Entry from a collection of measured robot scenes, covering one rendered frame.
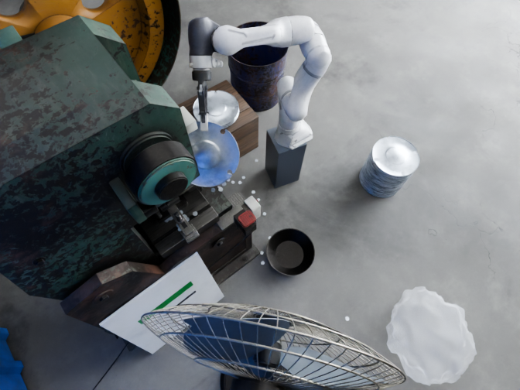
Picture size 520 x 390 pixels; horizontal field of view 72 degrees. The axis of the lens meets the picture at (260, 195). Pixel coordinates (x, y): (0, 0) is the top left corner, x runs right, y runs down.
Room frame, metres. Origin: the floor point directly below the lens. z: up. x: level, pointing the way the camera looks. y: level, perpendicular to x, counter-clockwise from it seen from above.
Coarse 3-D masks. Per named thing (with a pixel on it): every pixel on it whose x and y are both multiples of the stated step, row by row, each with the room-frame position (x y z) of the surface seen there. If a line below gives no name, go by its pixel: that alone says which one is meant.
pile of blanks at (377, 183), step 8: (416, 152) 1.21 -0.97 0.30; (368, 160) 1.19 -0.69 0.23; (368, 168) 1.15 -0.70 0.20; (376, 168) 1.10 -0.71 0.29; (360, 176) 1.18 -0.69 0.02; (368, 176) 1.11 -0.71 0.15; (376, 176) 1.08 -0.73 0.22; (384, 176) 1.06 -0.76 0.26; (392, 176) 1.04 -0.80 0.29; (400, 176) 1.03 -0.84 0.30; (408, 176) 1.06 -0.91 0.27; (368, 184) 1.09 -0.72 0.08; (376, 184) 1.06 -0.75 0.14; (384, 184) 1.04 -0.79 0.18; (392, 184) 1.03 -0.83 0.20; (400, 184) 1.05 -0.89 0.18; (368, 192) 1.07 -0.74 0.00; (376, 192) 1.05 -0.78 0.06; (384, 192) 1.04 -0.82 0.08; (392, 192) 1.04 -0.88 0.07
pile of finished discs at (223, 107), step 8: (208, 96) 1.55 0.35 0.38; (216, 96) 1.55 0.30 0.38; (224, 96) 1.55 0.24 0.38; (232, 96) 1.56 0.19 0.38; (208, 104) 1.48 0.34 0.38; (216, 104) 1.48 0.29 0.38; (224, 104) 1.48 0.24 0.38; (232, 104) 1.49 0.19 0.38; (216, 112) 1.42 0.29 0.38; (224, 112) 1.42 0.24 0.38; (232, 112) 1.42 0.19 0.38; (208, 120) 1.36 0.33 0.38; (216, 120) 1.36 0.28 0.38; (224, 120) 1.36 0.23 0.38; (232, 120) 1.36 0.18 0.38
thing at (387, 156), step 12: (384, 144) 1.26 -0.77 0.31; (396, 144) 1.27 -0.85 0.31; (408, 144) 1.27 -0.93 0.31; (372, 156) 1.17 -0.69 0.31; (384, 156) 1.17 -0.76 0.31; (396, 156) 1.17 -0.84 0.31; (408, 156) 1.18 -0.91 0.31; (384, 168) 1.09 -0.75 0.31; (396, 168) 1.09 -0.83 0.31; (408, 168) 1.09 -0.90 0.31
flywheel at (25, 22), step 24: (24, 0) 0.96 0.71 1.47; (48, 0) 0.97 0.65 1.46; (72, 0) 1.01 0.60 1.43; (120, 0) 1.10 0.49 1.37; (144, 0) 1.12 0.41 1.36; (0, 24) 0.87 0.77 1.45; (24, 24) 0.91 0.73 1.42; (48, 24) 0.93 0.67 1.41; (120, 24) 1.08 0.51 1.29; (144, 24) 1.12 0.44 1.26; (144, 48) 1.10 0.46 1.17; (144, 72) 1.06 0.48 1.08
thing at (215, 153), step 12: (192, 132) 0.86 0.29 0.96; (204, 132) 0.86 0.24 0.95; (216, 132) 0.86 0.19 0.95; (228, 132) 0.86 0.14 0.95; (192, 144) 0.83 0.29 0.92; (204, 144) 0.82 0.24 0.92; (216, 144) 0.83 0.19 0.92; (228, 144) 0.83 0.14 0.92; (204, 156) 0.79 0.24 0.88; (216, 156) 0.79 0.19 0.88; (228, 156) 0.80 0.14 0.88; (204, 168) 0.75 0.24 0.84; (216, 168) 0.76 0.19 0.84; (228, 168) 0.76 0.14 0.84; (204, 180) 0.72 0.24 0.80; (216, 180) 0.72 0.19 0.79
